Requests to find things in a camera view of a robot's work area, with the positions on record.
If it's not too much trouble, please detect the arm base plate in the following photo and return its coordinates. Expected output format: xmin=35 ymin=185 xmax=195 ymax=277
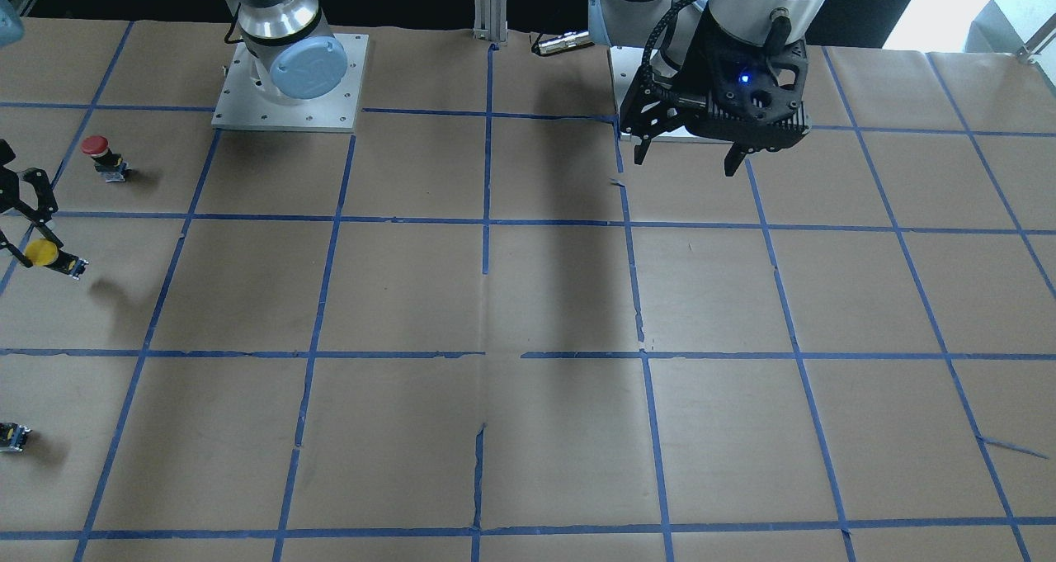
xmin=610 ymin=45 xmax=753 ymax=147
xmin=211 ymin=33 xmax=370 ymax=134

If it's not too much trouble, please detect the red push button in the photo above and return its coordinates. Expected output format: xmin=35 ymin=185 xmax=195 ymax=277
xmin=80 ymin=135 xmax=128 ymax=183

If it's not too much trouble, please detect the silver cable connector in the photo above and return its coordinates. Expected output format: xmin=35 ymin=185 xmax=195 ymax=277
xmin=530 ymin=31 xmax=595 ymax=58

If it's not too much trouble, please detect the yellow push button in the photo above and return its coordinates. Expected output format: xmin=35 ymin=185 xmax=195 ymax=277
xmin=23 ymin=238 xmax=89 ymax=280

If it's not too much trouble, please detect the aluminium frame post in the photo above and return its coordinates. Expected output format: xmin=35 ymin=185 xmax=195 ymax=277
xmin=473 ymin=0 xmax=508 ymax=45

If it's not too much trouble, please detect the brown paper table cover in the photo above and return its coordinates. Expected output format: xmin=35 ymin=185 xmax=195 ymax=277
xmin=2 ymin=18 xmax=1055 ymax=561

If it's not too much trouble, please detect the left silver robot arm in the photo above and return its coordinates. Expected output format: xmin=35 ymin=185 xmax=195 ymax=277
xmin=588 ymin=0 xmax=826 ymax=176

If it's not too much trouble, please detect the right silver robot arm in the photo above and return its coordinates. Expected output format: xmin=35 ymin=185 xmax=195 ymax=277
xmin=2 ymin=0 xmax=366 ymax=279

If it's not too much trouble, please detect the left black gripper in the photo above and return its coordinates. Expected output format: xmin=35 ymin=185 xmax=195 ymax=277
xmin=633 ymin=26 xmax=811 ymax=177

